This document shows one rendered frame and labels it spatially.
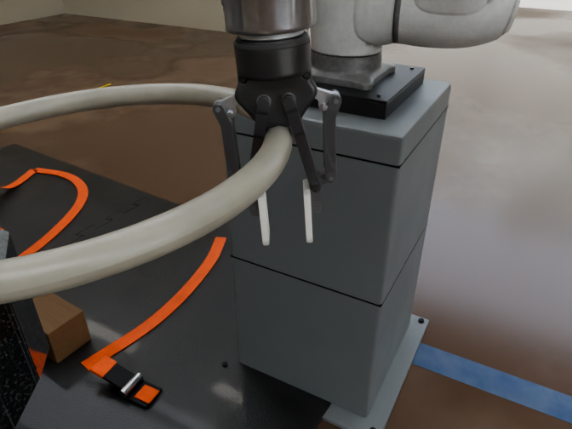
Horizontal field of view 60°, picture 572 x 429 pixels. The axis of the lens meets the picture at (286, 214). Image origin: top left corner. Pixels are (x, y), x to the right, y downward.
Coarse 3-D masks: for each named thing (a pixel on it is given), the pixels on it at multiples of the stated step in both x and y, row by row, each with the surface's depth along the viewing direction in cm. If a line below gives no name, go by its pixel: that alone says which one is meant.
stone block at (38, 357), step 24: (0, 240) 98; (0, 312) 96; (24, 312) 104; (0, 336) 97; (24, 336) 102; (0, 360) 99; (24, 360) 103; (0, 384) 100; (24, 384) 105; (0, 408) 102; (24, 408) 107
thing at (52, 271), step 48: (48, 96) 71; (96, 96) 72; (144, 96) 72; (192, 96) 69; (288, 144) 49; (240, 192) 40; (96, 240) 34; (144, 240) 35; (192, 240) 38; (0, 288) 32; (48, 288) 33
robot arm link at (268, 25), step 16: (224, 0) 44; (240, 0) 43; (256, 0) 42; (272, 0) 42; (288, 0) 43; (304, 0) 44; (240, 16) 44; (256, 16) 43; (272, 16) 43; (288, 16) 43; (304, 16) 44; (240, 32) 44; (256, 32) 44; (272, 32) 44; (288, 32) 44
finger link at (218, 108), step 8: (216, 104) 50; (216, 112) 50; (224, 112) 50; (224, 120) 51; (232, 120) 52; (224, 128) 51; (232, 128) 52; (224, 136) 52; (232, 136) 52; (224, 144) 52; (232, 144) 52; (232, 152) 53; (232, 160) 53; (232, 168) 54; (240, 168) 56
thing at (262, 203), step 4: (260, 196) 55; (264, 196) 55; (260, 200) 55; (264, 200) 55; (260, 204) 55; (264, 204) 56; (260, 208) 56; (264, 208) 56; (260, 212) 56; (264, 212) 56; (260, 216) 56; (264, 216) 56; (260, 220) 57; (264, 220) 56; (268, 220) 60; (260, 224) 57; (264, 224) 57; (268, 224) 59; (264, 228) 57; (268, 228) 59; (264, 232) 57; (268, 232) 58; (264, 236) 57; (268, 236) 58; (264, 240) 58; (268, 240) 58; (264, 244) 58
